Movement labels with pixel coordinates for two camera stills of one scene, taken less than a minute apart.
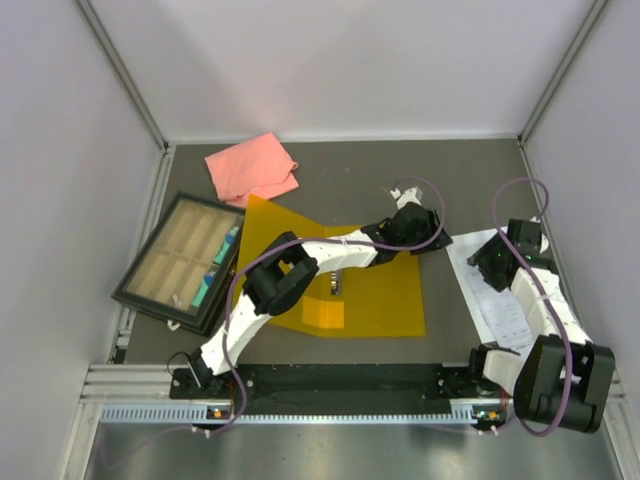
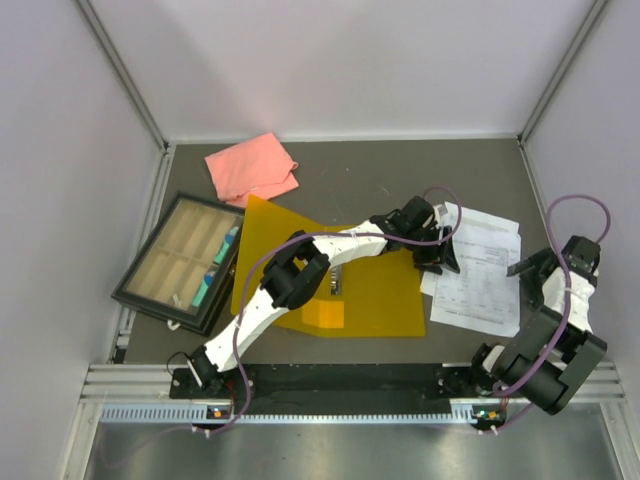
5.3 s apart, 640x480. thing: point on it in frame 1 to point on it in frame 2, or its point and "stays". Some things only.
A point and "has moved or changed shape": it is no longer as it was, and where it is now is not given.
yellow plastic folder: x=382 y=299 stays
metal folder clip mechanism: x=336 y=283 stays
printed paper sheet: x=500 y=319 has moved or changed shape
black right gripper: x=483 y=259 to x=533 y=296
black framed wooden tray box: x=184 y=270 stays
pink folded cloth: x=259 y=166 stays
